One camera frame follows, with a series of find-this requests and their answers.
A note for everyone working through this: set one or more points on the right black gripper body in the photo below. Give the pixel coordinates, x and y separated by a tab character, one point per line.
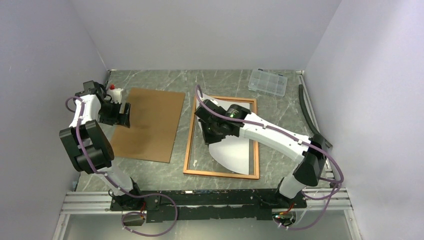
211	134

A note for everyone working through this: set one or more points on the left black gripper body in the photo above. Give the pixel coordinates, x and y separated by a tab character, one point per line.
109	112

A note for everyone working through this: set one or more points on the sunset landscape photo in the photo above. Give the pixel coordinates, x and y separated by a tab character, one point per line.
233	153

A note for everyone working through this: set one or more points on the brown backing board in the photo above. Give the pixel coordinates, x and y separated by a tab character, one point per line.
154	120

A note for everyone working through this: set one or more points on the wooden picture frame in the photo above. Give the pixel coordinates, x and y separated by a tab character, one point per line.
199	162

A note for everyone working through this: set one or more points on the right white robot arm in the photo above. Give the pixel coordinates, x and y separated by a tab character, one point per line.
307	152

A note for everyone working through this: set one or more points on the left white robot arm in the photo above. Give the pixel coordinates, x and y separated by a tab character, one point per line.
84	141

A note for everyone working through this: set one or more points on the clear plastic organizer box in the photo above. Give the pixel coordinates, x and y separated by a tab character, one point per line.
267	83

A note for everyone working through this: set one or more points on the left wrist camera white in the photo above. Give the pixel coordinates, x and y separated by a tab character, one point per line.
116	94

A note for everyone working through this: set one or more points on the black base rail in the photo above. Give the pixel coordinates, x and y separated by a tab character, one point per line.
169	205

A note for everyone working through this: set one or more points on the aluminium extrusion rail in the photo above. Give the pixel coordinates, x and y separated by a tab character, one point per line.
81	203

